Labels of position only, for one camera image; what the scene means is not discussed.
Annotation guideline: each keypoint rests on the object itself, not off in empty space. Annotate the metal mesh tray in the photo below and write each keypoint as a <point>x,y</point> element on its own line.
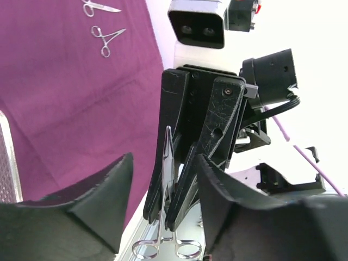
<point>11,191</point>

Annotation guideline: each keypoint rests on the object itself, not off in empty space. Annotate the purple cloth wrap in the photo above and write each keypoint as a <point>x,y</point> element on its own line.
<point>71,111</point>

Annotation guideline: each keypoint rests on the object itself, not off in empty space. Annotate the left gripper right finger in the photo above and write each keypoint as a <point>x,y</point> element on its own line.
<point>237,219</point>

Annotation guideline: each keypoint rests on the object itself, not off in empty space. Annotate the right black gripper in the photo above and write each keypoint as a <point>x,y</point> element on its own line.
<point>204,107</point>

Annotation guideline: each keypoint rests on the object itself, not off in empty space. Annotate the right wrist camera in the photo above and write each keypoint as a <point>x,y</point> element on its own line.
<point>199,23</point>

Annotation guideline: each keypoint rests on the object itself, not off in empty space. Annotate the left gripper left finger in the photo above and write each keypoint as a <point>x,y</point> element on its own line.
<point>98,202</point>

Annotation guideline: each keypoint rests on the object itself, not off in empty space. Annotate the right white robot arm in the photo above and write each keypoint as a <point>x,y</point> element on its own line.
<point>272,80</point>

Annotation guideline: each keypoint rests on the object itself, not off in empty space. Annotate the steel surgical scissors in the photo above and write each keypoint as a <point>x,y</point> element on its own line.
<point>89,8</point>

